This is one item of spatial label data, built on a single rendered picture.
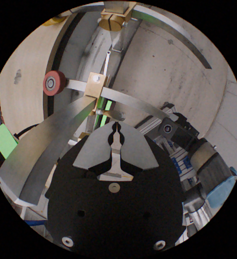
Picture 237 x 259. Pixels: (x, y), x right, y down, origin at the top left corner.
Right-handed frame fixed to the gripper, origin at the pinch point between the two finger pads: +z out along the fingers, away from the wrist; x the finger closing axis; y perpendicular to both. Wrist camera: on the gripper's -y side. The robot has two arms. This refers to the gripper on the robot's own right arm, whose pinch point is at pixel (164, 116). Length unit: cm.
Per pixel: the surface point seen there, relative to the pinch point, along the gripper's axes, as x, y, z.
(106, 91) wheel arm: 0.6, -24.2, -3.4
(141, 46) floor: 66, -13, 83
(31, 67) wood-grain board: 5, -56, -7
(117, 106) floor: -26, -12, 83
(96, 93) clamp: -0.7, -26.8, -4.5
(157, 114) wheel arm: -0.2, -6.0, -3.4
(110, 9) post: 19.3, -28.8, -15.5
